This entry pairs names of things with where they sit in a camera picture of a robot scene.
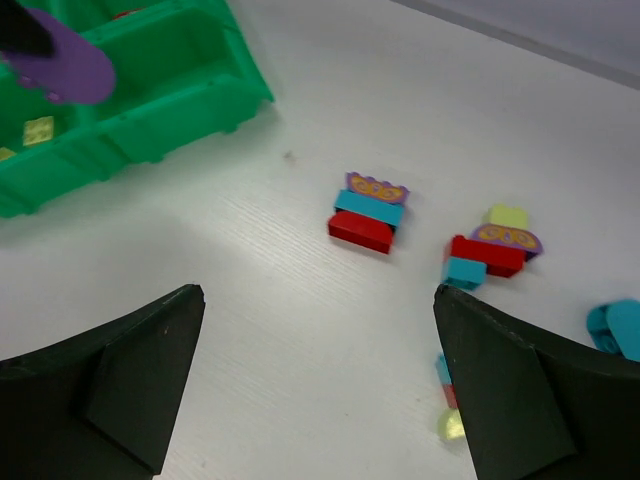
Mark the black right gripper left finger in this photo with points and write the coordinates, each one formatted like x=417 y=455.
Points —
x=101 y=404

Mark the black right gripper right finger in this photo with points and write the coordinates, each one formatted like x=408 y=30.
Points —
x=534 y=404

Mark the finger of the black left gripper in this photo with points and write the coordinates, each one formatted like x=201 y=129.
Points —
x=21 y=33

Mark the purple oval lego piece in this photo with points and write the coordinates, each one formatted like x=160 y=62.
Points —
x=78 y=72

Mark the teal red lime lego stack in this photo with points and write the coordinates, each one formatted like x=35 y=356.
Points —
x=450 y=426

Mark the teal oval lego piece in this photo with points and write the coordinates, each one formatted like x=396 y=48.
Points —
x=614 y=328

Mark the lime rectangular lego brick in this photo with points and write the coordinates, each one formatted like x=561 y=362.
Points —
x=38 y=131

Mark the lime square lego brick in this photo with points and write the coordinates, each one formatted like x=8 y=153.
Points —
x=6 y=153

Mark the green divided plastic bin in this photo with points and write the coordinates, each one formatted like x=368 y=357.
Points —
x=183 y=71

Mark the lime purple red teal stack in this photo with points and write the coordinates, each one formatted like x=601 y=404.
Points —
x=500 y=246

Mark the purple teal red lego stack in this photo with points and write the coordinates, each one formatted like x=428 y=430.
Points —
x=368 y=212

